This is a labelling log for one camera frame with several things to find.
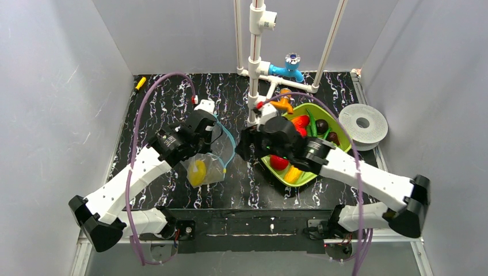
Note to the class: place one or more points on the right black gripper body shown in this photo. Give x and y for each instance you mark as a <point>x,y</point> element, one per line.
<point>248,143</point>

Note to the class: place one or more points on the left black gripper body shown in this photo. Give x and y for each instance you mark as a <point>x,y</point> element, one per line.
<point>205,140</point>

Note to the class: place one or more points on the red toy apple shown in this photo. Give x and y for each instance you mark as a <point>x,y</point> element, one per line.
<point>278,163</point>

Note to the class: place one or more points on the clear zip top bag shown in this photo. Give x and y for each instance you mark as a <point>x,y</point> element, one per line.
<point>223,151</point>

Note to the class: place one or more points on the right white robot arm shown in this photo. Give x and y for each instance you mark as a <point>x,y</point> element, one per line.
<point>402,202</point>

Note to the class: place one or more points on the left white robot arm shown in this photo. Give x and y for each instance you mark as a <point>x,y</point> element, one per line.
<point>103,216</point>

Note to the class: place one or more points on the red toy strawberry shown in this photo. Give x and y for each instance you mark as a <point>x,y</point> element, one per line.
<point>302,131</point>

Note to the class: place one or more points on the orange red toy fruit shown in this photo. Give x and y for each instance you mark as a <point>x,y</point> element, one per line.
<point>301,121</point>

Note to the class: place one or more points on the orange faucet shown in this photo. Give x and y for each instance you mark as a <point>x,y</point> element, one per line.
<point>283,103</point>

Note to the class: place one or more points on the green toy bean pod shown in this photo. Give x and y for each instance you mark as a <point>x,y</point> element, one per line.
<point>313,126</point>

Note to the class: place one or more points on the yellow orange toy mango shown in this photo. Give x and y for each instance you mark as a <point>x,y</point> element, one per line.
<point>292,175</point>

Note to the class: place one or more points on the dark purple toy plum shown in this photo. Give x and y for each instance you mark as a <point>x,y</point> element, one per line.
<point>322,126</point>

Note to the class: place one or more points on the green plastic basket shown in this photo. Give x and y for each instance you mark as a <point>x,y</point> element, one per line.
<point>319,113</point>

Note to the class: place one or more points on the dark brown toy fruit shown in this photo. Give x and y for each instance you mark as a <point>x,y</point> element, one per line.
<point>333,138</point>

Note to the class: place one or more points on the yellow screwdriver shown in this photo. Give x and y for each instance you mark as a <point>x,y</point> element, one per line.
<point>140,83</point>

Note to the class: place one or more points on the blue faucet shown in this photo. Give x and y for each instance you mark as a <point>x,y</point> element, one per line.
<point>290,69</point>

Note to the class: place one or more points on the white filament spool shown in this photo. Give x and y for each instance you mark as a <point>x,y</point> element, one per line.
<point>365,125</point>

